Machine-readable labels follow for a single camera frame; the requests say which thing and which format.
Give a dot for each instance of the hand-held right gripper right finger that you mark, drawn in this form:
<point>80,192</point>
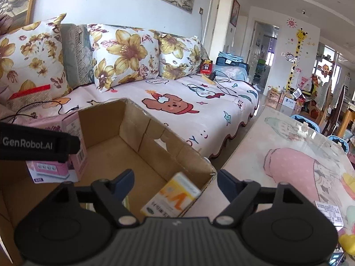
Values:
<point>226,183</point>

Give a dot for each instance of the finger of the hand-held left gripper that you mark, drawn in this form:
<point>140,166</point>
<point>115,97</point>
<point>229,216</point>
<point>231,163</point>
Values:
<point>27,144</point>

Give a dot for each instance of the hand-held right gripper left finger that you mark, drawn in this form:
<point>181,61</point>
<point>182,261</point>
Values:
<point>126,181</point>

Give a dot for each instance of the large cardboard box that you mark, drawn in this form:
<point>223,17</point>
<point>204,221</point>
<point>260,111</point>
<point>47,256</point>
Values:
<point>111,155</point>

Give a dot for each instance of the pink toy box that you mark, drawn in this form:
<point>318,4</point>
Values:
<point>55,171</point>

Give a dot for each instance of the yellow white medicine box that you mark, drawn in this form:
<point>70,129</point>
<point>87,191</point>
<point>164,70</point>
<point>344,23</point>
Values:
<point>172,196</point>

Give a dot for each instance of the red beige patterned box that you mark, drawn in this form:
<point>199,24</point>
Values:
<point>30,97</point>

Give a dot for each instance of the sofa with printed cover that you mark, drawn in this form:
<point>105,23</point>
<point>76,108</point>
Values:
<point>180,122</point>

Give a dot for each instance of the large floral pillow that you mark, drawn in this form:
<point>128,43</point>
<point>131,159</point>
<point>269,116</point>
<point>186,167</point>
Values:
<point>30,55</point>

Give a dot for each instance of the brown cardboard carton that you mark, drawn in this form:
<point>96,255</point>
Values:
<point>273,99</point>

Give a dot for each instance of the blue chair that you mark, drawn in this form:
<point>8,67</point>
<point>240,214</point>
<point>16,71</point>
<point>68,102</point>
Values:
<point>338,142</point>
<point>303,122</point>

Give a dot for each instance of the grey lace sofa cover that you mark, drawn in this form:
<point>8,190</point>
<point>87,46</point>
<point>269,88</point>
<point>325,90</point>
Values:
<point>76,55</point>

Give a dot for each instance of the black charger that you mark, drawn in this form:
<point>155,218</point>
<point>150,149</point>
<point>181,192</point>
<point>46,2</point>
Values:
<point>213,76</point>

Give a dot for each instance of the pink box white label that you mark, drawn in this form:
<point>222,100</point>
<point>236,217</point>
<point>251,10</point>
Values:
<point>330,213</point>

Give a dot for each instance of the small red box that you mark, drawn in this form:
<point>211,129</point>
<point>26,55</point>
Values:
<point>206,67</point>

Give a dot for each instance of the dark blue suitcase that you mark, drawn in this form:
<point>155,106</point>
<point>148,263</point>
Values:
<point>230,61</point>

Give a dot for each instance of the dark red framed picture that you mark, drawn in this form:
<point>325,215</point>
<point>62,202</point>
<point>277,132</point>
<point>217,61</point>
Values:
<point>234,12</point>

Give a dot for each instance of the giraffe wall sticker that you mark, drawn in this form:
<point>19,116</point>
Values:
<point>298,50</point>

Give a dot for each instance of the sun wall sticker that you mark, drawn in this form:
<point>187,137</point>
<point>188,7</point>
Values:
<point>291,23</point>

